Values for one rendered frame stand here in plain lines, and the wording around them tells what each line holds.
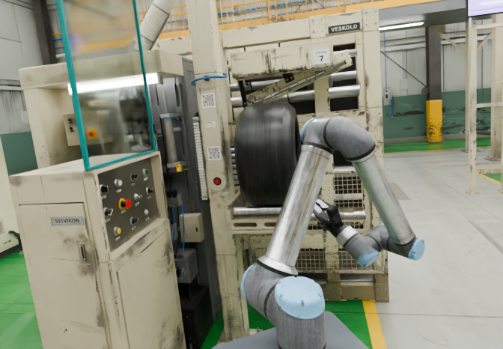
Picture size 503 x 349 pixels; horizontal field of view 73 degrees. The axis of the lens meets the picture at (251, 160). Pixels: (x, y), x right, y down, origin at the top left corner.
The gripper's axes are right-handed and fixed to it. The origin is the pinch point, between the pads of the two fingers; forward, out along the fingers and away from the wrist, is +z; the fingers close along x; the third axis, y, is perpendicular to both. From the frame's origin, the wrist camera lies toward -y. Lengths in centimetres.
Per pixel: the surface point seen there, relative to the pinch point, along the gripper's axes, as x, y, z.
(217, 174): -22, 17, 51
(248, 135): -6.9, -14.4, 40.3
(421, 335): 35, 93, -73
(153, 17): -2, -29, 146
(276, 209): -8.3, 20.3, 15.0
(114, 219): -78, -7, 41
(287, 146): 4.1, -13.2, 23.8
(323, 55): 60, -22, 58
